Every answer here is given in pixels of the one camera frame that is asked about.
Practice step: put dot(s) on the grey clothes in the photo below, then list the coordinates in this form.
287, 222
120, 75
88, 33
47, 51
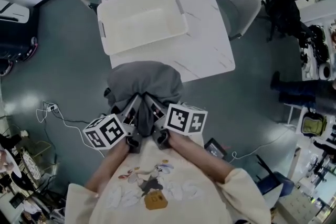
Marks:
144, 78

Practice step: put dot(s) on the person's cream printed shirt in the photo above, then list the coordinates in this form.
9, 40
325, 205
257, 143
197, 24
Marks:
168, 202

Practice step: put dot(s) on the yellow-green backpack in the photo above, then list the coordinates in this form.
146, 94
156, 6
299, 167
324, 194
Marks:
313, 123

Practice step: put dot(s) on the white and black machine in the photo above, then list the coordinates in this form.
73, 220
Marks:
15, 34

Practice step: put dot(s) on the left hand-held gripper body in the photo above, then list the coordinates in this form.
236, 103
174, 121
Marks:
110, 131

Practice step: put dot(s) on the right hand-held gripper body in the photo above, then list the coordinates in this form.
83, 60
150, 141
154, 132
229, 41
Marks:
183, 120

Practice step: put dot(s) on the white power strip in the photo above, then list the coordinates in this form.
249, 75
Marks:
53, 107

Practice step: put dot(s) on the black tablet device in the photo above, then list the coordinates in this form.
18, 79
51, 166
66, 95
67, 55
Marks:
215, 148

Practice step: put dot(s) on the person's left forearm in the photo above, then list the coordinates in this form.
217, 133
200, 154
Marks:
110, 165

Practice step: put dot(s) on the person's right forearm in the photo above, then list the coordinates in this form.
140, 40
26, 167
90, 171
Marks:
199, 157

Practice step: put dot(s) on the blue chair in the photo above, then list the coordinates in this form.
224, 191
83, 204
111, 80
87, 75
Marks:
275, 182

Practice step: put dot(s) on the white plastic laundry basket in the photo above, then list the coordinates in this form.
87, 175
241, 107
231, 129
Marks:
141, 23

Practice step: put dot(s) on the black office chair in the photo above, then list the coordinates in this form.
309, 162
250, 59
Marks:
286, 8

